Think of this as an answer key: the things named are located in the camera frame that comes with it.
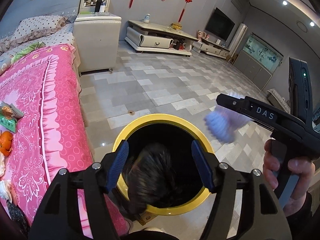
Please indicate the white foam fruit net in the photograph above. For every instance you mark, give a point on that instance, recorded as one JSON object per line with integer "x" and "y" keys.
{"x": 223, "y": 123}

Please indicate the orange peel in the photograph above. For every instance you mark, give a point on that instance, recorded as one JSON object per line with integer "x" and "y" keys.
{"x": 5, "y": 143}

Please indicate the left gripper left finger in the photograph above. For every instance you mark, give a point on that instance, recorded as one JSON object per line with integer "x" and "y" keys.
{"x": 58, "y": 215}

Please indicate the yellow pot ornament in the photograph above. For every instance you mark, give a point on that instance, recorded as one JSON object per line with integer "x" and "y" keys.
{"x": 176, "y": 26}

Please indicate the yellow rimmed trash bin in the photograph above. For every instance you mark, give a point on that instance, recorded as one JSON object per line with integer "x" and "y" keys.
{"x": 176, "y": 136}

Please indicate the white bedside cabinet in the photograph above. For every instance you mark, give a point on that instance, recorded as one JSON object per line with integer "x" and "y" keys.
{"x": 97, "y": 37}

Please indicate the white tv stand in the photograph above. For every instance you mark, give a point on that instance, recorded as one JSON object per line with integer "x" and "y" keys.
{"x": 210, "y": 48}

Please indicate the white tissue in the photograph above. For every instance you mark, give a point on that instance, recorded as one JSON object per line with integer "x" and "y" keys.
{"x": 5, "y": 185}

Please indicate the right hand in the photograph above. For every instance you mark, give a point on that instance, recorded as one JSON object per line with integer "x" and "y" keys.
{"x": 302, "y": 166}

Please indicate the pink floral bedspread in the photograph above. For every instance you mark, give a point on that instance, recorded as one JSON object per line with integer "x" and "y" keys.
{"x": 50, "y": 136}

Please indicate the black thermos bottle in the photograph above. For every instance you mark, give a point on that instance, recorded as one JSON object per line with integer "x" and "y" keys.
{"x": 98, "y": 5}

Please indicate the pomelo snack wrapper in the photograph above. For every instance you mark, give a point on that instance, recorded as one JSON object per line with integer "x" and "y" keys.
{"x": 10, "y": 116}

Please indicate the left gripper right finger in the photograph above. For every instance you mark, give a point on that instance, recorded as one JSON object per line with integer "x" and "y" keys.
{"x": 261, "y": 215}

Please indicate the polka dot pillow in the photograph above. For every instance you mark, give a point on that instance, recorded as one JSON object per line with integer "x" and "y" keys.
{"x": 37, "y": 27}

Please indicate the small white bottle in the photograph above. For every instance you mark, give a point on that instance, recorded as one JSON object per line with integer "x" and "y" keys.
{"x": 146, "y": 18}

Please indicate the fish tank cabinet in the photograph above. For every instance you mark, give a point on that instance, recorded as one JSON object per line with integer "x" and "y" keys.
{"x": 258, "y": 60}

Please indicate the white coffee table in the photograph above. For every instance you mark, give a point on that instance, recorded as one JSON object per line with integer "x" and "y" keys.
{"x": 156, "y": 38}

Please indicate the grey bed headboard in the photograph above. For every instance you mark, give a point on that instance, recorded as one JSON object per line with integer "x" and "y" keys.
{"x": 15, "y": 14}

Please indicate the black wall television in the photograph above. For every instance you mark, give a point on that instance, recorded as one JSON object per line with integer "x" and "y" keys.
{"x": 220, "y": 24}

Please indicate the white floor air conditioner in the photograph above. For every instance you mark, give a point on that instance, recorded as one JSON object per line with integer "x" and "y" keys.
{"x": 237, "y": 38}

